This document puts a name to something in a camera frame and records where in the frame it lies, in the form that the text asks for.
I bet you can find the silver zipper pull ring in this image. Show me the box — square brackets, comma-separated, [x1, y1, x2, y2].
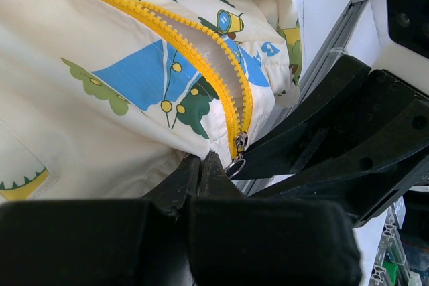
[225, 131, 251, 180]

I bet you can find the cream yellow dinosaur kids jacket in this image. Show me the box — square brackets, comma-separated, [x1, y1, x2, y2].
[1, 0, 302, 202]

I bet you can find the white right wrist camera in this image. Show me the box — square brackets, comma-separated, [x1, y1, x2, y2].
[372, 0, 428, 94]

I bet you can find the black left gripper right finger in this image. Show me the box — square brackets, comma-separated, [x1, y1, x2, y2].
[188, 152, 362, 285]

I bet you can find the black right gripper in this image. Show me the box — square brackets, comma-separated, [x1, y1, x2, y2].
[239, 55, 428, 227]

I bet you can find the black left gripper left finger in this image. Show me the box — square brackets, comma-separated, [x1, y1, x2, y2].
[1, 155, 200, 285]

